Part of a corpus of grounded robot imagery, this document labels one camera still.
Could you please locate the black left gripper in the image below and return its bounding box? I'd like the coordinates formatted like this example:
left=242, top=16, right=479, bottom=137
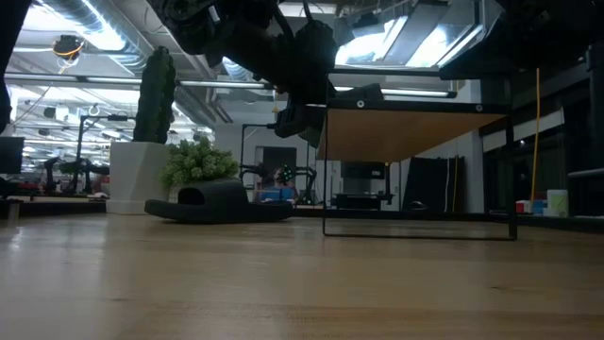
left=274, top=19, right=339, bottom=141

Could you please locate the dark grey door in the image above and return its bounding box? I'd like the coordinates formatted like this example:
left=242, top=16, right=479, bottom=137
left=261, top=146, right=298, bottom=188

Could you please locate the person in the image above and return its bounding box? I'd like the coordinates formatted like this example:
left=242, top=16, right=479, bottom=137
left=254, top=167, right=298, bottom=204

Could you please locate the long linear ceiling light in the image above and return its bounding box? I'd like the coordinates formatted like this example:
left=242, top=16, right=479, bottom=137
left=4, top=71, right=458, bottom=99

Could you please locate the black low cabinet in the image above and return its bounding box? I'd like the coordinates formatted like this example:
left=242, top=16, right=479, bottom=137
left=332, top=193, right=395, bottom=212

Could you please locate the round light green succulent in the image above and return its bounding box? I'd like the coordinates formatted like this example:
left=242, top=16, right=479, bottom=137
left=159, top=136, right=241, bottom=204

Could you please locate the black fabric panel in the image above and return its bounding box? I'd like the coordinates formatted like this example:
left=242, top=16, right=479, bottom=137
left=400, top=156, right=466, bottom=214

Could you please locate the tall green cactus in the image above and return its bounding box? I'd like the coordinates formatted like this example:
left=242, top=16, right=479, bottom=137
left=131, top=45, right=178, bottom=145

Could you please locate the white hexagonal plant pot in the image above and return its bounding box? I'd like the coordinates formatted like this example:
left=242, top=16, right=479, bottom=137
left=106, top=141, right=172, bottom=216

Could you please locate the white green container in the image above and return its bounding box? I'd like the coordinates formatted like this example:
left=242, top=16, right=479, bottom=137
left=546, top=189, right=570, bottom=218

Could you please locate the black computer monitor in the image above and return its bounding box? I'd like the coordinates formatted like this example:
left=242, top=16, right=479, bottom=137
left=0, top=136, right=25, bottom=176

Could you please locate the black gantry frame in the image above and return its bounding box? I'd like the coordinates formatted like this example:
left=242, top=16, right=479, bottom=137
left=240, top=122, right=294, bottom=180
left=76, top=114, right=129, bottom=196

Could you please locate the black wall screen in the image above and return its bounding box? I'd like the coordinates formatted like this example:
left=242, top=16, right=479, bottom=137
left=340, top=161, right=386, bottom=180

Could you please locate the wooden shelf with black frame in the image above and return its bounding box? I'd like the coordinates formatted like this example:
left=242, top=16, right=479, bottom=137
left=322, top=68, right=519, bottom=242

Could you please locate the black aluminium table frame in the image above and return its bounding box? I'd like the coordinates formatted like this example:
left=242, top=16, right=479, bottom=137
left=0, top=200, right=604, bottom=233

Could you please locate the silver ventilation duct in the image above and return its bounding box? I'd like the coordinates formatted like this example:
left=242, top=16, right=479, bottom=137
left=27, top=0, right=157, bottom=72

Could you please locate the yellow hanging cable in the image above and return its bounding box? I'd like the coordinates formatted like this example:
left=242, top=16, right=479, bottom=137
left=529, top=68, right=542, bottom=205

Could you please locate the black yellow cable reel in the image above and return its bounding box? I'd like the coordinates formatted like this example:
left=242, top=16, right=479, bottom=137
left=52, top=34, right=86, bottom=61

